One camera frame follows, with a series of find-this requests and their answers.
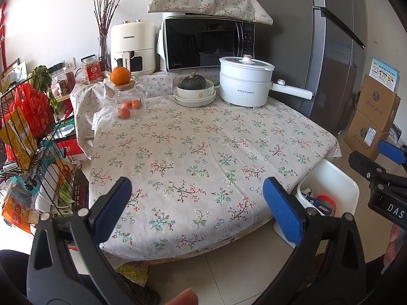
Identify white electric cooking pot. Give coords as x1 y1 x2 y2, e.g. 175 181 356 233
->
219 55 313 108

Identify grey refrigerator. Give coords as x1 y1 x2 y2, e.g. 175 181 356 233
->
255 0 367 134

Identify black wire rack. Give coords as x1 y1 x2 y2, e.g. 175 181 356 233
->
1 65 89 216

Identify red labelled glass jar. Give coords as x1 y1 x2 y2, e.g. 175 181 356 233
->
81 54 103 84

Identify person left hand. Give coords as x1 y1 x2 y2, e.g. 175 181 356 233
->
166 288 199 305

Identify white trash bin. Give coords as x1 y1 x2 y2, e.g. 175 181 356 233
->
273 158 361 249

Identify dried twig bundle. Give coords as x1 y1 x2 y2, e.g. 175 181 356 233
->
92 0 121 71

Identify cardboard box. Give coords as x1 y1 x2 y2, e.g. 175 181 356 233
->
357 75 401 132
344 110 389 160

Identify person right hand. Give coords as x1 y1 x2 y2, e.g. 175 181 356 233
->
384 224 406 268

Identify black microwave oven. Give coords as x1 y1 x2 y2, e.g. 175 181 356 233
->
157 14 255 71

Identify blue white leaflet box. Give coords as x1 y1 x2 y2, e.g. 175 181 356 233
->
368 58 400 93

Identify floral tablecloth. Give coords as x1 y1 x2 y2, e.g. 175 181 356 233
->
70 81 341 261

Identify blue white carton box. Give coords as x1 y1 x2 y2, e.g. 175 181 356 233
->
301 188 325 216

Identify large orange fruit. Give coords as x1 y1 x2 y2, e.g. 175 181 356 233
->
110 66 131 86

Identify white stacked plates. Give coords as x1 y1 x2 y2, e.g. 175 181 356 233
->
173 88 217 108

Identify upper cardboard box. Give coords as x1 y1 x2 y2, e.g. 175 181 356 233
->
357 75 401 132

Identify dark green pumpkin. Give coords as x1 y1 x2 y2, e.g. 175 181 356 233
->
178 72 206 90

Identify white air fryer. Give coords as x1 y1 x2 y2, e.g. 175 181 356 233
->
110 20 156 76

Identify white ceramic bowl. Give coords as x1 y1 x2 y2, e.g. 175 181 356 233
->
175 79 215 100

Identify lower cardboard box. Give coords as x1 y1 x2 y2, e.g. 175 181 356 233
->
344 110 389 160

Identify floral microwave cover cloth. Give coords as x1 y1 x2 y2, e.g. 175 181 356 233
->
148 0 273 25

